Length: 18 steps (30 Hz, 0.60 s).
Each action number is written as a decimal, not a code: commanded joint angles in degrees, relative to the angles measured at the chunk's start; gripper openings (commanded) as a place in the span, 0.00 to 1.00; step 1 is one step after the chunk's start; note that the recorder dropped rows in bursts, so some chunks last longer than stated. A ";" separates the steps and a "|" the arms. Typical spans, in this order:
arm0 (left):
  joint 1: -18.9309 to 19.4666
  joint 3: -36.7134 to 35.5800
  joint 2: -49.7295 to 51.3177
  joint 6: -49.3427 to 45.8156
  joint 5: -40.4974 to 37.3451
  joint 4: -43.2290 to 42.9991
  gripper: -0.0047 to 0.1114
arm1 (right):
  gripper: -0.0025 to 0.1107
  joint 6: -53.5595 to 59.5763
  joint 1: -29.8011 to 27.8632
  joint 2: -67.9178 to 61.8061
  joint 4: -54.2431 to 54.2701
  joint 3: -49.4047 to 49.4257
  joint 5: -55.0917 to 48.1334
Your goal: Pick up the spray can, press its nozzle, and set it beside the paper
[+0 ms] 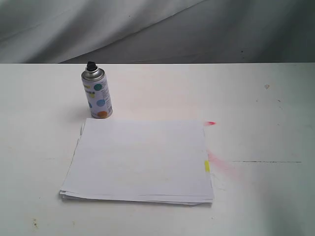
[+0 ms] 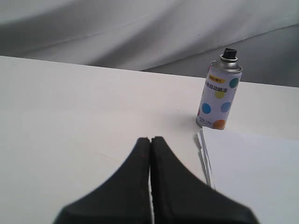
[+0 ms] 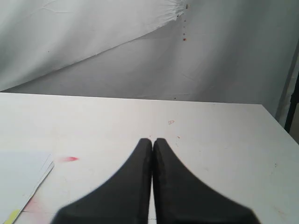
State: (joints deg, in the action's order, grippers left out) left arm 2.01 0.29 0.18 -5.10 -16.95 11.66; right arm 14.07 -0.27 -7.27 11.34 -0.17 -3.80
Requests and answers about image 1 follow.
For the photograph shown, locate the spray paint can with dots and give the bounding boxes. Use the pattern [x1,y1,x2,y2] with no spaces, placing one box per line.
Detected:
[81,61,113,119]

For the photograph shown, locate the stack of white paper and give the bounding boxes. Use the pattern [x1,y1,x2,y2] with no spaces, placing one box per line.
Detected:
[60,118,214,205]

